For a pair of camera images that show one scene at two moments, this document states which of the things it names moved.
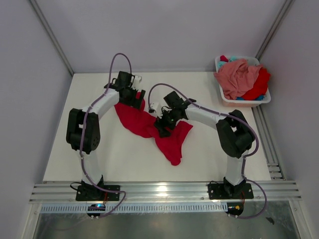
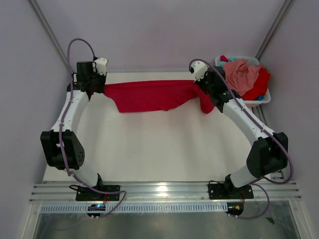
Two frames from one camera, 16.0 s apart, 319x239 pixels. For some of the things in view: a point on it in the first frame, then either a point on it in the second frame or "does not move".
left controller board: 97,207 does not move
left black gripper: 136,103 -> 102,77
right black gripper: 160,122 -> 201,82
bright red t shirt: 260,88 does not move
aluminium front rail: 65,192 does not move
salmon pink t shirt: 236,77 does not move
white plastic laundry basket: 227,102 does not move
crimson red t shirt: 144,124 -> 168,95
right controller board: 235,208 does not move
